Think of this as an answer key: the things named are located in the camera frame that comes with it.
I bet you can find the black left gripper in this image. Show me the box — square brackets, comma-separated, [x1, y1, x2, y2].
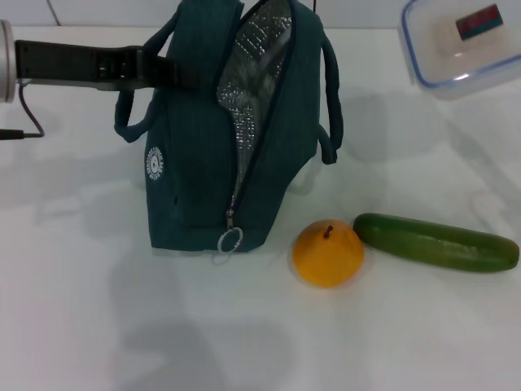
[14, 39, 201, 93]

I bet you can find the dark teal insulated lunch bag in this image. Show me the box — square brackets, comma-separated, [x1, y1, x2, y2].
[113, 0, 344, 261]

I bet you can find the orange pear fruit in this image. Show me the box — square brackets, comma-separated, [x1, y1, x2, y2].
[291, 219, 365, 289]

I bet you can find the clear plastic food container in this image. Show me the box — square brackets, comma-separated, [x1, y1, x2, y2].
[397, 0, 521, 102]

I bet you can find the green cucumber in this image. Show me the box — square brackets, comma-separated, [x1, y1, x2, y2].
[352, 212, 521, 274]

